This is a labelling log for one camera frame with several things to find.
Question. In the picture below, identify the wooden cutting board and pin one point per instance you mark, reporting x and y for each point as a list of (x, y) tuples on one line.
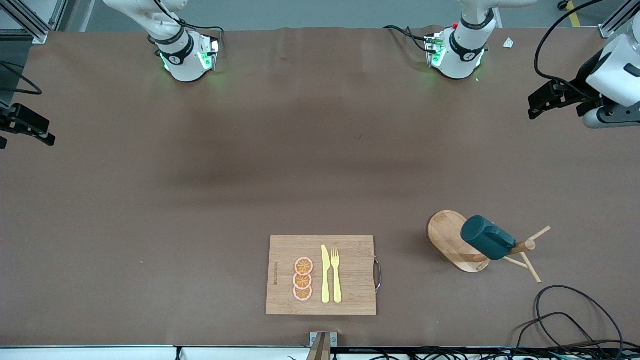
[(350, 290)]

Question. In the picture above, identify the white paper scrap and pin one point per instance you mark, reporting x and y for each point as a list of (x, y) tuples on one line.
[(509, 43)]

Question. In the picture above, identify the aluminium frame corner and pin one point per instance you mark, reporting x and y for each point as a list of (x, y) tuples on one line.
[(30, 25)]

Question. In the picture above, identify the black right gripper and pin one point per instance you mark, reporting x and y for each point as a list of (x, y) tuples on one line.
[(15, 120)]

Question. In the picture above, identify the aluminium table edge rail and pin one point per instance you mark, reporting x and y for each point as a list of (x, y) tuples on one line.
[(100, 352)]

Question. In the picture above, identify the orange slice toy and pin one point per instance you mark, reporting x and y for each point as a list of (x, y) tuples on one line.
[(302, 294), (302, 281), (303, 266)]

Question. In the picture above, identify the yellow plastic fork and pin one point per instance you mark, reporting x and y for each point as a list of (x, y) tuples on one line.
[(336, 285)]

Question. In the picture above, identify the wooden mug rack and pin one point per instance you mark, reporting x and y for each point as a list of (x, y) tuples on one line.
[(445, 235)]

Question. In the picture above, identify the teal cup yellow inside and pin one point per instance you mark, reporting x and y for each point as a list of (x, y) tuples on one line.
[(487, 237)]

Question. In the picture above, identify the aluminium camera mount beam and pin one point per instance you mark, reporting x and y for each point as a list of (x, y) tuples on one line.
[(322, 347)]

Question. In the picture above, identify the yellow plastic knife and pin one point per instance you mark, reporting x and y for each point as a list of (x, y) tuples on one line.
[(325, 280)]

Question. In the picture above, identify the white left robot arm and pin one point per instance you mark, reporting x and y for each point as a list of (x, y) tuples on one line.
[(460, 55)]

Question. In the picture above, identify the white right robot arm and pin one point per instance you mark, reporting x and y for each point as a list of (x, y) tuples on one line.
[(182, 55)]

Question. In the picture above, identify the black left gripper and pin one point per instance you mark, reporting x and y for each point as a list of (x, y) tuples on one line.
[(581, 86)]

